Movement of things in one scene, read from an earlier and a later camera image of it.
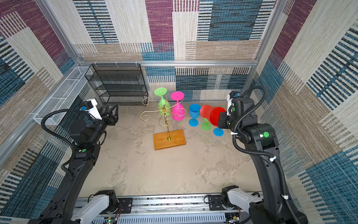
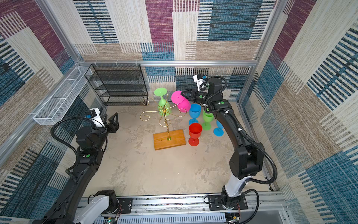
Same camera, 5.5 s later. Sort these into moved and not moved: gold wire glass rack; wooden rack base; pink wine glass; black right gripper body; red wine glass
Moved: black right gripper body; pink wine glass; red wine glass
Not moved: wooden rack base; gold wire glass rack
